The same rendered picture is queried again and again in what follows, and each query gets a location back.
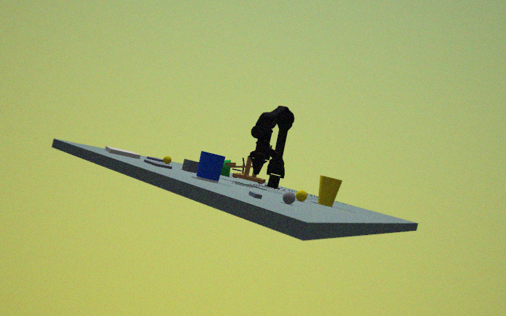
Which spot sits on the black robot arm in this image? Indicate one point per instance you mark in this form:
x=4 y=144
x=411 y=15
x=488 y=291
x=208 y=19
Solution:
x=284 y=118

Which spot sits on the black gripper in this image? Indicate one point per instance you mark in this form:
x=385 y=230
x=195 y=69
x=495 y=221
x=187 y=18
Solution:
x=259 y=156

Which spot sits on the blue mug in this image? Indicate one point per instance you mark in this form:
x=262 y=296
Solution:
x=210 y=166

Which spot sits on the grey ball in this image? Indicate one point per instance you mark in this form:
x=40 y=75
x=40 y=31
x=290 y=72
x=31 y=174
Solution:
x=289 y=197

